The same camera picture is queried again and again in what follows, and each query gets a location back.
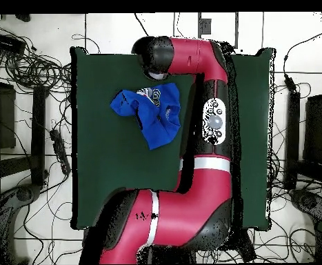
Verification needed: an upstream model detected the blue printed shirt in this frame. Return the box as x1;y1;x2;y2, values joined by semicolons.
110;82;181;150

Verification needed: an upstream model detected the dark green tablecloth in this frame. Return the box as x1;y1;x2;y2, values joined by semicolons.
70;46;276;231

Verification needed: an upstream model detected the black power strip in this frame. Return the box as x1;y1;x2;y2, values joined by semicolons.
49;128;72;175

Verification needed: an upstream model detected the black stand beam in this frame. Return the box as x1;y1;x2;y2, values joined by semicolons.
284;90;301;190
30;86;50;186

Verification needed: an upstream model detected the grey chair base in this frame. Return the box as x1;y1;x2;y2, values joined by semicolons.
288;188;322;222
0;183;41;264

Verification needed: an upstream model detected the dark monitor panel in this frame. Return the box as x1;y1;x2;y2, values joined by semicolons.
0;63;17;150
303;92;322;166

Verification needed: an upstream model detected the black electronics box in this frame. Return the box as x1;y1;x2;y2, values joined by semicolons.
0;32;27;55

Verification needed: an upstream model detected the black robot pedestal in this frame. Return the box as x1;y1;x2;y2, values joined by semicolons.
146;246;197;264

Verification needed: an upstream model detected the grey rectangular frame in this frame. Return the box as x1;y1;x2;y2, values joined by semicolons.
197;12;239;50

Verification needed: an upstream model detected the black cable with plug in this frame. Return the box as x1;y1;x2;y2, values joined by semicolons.
283;26;322;92

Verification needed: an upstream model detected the black cable tangle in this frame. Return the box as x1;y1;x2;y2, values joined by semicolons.
0;23;74;96

